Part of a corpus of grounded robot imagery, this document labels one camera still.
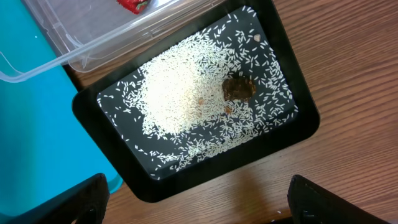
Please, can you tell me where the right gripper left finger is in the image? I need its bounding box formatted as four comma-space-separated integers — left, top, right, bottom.
9, 173, 109, 224

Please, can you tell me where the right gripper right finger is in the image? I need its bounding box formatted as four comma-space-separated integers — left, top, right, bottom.
270, 175, 389, 224

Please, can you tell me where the white rice pile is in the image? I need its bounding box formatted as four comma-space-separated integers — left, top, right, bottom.
96, 6, 299, 180

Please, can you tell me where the brown food scrap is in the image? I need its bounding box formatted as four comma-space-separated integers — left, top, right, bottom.
222, 78, 257, 101

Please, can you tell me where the black waste tray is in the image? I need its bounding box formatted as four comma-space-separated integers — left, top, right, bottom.
72, 1, 320, 203

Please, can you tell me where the teal plastic tray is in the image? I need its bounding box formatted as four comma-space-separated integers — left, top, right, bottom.
1, 1, 123, 222

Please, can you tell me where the clear plastic bin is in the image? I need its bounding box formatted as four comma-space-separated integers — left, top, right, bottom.
1, 0, 221, 83

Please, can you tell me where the red snack wrapper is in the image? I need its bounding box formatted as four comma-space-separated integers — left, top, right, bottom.
116, 0, 149, 14

